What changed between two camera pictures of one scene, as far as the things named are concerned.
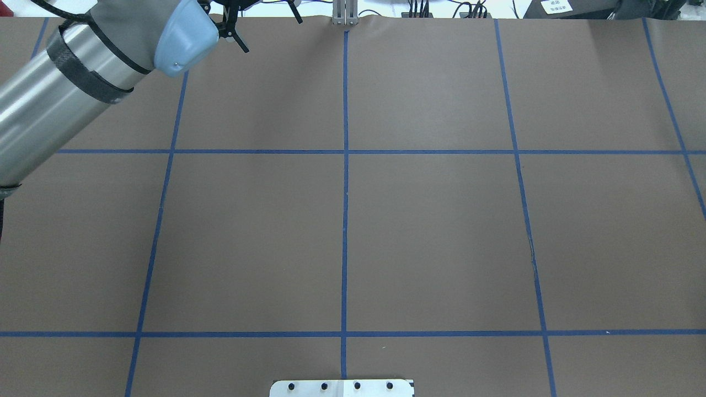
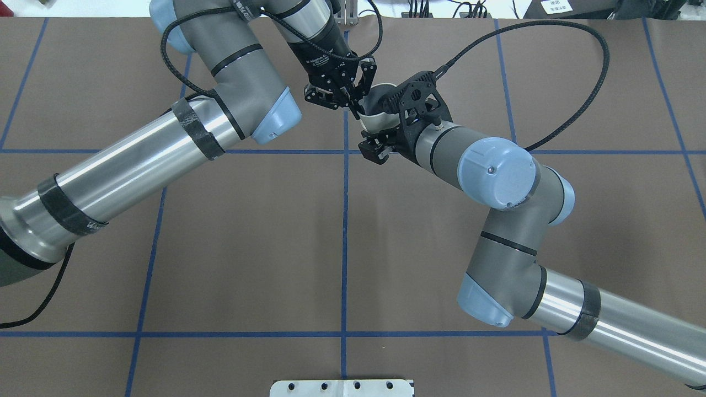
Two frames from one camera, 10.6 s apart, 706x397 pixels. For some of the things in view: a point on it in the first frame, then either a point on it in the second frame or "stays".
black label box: (605, 9) stays
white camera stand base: (343, 388) stays
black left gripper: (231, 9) to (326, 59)
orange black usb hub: (417, 15) stays
